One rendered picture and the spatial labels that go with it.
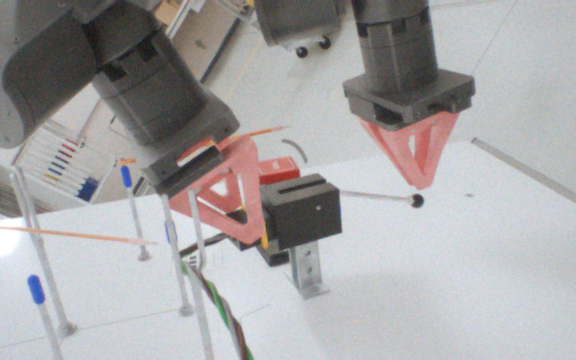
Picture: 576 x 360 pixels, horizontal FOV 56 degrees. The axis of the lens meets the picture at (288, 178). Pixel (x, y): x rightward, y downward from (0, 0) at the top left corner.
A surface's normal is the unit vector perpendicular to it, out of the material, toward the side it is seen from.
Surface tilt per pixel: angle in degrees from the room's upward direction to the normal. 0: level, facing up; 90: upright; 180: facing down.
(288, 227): 98
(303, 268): 98
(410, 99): 40
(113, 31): 98
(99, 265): 50
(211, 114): 26
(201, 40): 90
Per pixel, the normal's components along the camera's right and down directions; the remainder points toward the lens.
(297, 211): 0.37, 0.33
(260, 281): -0.10, -0.92
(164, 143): -0.46, -0.74
